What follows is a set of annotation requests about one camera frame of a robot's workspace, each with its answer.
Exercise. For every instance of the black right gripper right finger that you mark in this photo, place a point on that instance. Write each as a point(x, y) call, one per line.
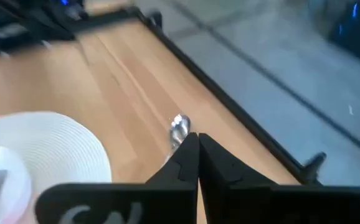
point(245, 202)

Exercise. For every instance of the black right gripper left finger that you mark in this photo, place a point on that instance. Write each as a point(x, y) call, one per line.
point(155, 199)

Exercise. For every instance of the white cup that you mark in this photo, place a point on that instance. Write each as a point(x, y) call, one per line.
point(8, 174)

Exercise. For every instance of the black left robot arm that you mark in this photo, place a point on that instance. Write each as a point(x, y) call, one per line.
point(27, 23)

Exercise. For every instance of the white round woven placemat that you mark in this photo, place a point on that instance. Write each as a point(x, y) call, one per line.
point(61, 146)

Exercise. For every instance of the dark equipment with blue lights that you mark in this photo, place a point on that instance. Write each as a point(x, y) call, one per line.
point(351, 29)

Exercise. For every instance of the black frame clamp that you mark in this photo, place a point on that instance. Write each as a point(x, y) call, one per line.
point(156, 18)
point(314, 168)

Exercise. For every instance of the black aluminium table frame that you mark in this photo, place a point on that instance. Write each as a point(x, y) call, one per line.
point(217, 90)

